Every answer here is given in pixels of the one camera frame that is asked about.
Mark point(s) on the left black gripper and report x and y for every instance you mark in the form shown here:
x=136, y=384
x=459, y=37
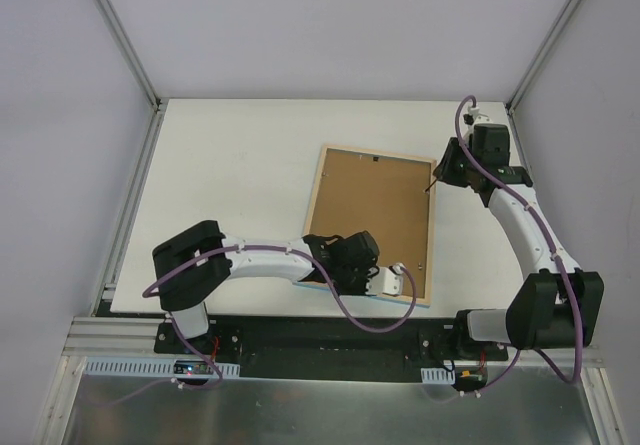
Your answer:
x=357, y=279

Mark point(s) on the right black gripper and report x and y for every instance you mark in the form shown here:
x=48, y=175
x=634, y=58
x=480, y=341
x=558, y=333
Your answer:
x=448, y=166

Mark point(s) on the blue picture frame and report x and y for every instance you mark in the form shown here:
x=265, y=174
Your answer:
x=430, y=245

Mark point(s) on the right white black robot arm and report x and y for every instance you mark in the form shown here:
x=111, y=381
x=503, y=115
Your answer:
x=558, y=303

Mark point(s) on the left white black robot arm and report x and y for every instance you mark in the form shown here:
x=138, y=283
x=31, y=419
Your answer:
x=194, y=263

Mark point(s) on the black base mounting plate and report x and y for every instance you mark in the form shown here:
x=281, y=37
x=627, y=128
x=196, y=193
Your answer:
x=339, y=365

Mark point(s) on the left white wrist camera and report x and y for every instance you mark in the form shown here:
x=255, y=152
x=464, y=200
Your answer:
x=386, y=281

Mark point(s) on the brown frame backing board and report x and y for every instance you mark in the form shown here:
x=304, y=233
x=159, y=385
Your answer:
x=375, y=200

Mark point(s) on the right white cable duct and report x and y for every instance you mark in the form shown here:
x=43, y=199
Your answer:
x=437, y=376

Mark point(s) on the white cable duct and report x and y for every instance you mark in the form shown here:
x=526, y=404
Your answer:
x=149, y=367
x=437, y=376

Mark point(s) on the left white cable duct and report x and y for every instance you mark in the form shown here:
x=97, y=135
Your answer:
x=149, y=367

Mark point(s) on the right aluminium corner post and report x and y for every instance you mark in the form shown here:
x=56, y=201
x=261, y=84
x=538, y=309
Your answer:
x=551, y=39

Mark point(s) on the aluminium corner post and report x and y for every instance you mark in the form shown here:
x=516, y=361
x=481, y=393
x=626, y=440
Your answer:
x=128, y=52
x=551, y=39

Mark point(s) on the front aluminium rail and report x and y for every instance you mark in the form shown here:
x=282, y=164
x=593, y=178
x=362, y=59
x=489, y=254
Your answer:
x=239, y=338

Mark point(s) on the left aluminium corner post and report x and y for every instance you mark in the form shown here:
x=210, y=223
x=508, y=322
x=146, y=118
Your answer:
x=128, y=52

